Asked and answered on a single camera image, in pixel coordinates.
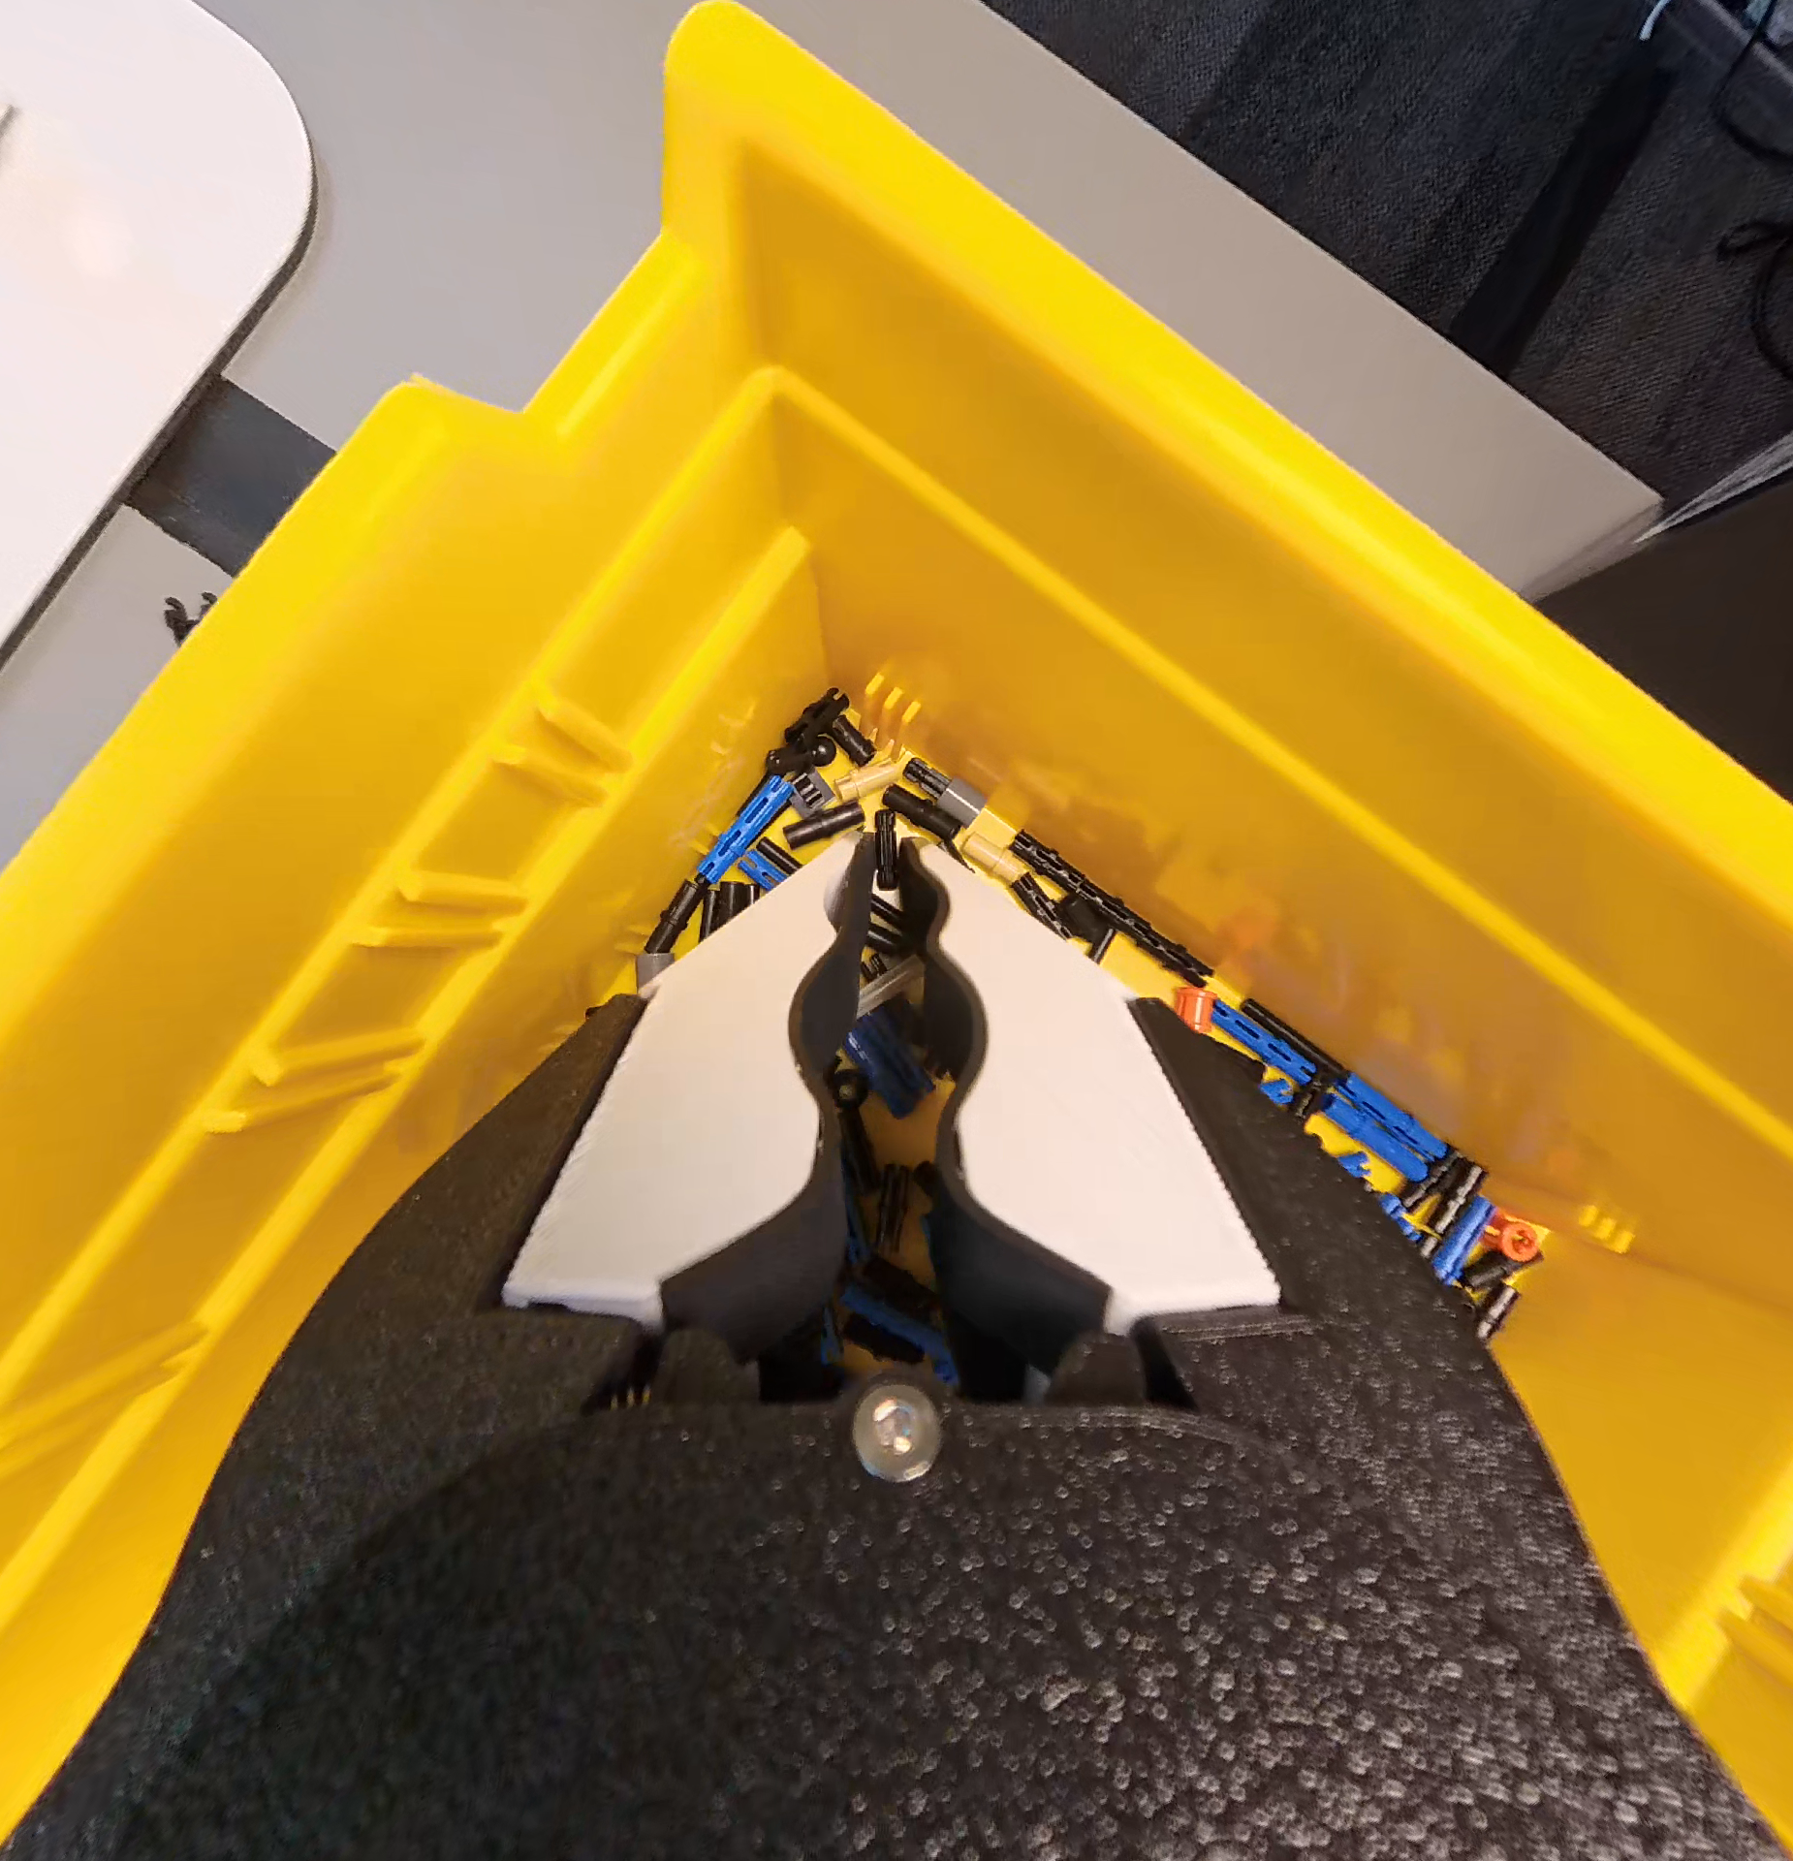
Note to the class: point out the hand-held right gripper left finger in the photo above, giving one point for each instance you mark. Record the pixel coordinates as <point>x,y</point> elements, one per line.
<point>695,1148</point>

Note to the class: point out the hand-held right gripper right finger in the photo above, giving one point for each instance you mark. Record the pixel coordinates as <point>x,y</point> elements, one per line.
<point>1101,1148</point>

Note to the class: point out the single black pin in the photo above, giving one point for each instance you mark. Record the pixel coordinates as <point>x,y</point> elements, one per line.
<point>889,850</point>

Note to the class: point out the yellow plastic bin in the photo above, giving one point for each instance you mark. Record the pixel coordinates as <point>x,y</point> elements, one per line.
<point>1129,523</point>

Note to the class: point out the single orange bush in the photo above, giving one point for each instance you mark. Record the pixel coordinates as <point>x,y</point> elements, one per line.
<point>1515,1240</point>
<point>1200,1008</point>

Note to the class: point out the scatter of blue black pins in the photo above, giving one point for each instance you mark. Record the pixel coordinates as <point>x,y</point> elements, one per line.
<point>1335,1091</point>

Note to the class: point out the white book stand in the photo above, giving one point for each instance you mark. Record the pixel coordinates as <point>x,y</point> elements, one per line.
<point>84,291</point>

